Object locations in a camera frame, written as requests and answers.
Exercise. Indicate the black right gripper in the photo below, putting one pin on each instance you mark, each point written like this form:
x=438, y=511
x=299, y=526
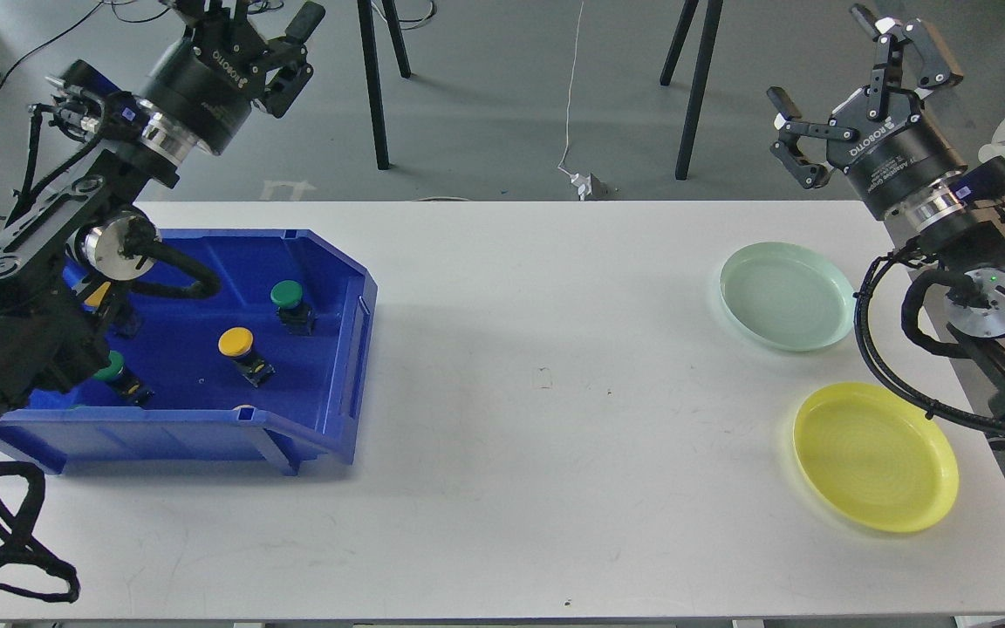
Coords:
x=891, y=148

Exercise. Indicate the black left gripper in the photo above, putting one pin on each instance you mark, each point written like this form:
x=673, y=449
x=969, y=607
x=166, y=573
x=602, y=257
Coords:
x=222, y=69

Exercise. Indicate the yellow push button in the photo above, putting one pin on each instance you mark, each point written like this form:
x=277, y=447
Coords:
x=125, y=319
x=237, y=344

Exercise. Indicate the green push button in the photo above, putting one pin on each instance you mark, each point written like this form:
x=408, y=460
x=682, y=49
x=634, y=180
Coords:
x=292, y=309
x=123, y=381

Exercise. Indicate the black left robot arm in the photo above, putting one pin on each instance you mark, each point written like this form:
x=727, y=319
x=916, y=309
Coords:
x=75, y=247

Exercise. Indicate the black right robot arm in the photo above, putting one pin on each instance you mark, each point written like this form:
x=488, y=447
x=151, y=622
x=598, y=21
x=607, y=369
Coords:
x=955, y=307

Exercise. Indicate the light green plate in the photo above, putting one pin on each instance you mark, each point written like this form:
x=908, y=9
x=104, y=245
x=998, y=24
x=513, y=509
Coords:
x=786, y=297

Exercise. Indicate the yellow plate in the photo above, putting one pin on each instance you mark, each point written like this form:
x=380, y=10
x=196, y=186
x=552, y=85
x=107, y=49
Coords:
x=875, y=459

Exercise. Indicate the black stand legs right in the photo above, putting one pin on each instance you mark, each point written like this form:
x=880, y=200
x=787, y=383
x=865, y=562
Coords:
x=703, y=60

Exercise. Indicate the blue plastic bin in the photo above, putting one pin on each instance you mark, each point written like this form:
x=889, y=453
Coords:
x=202, y=409

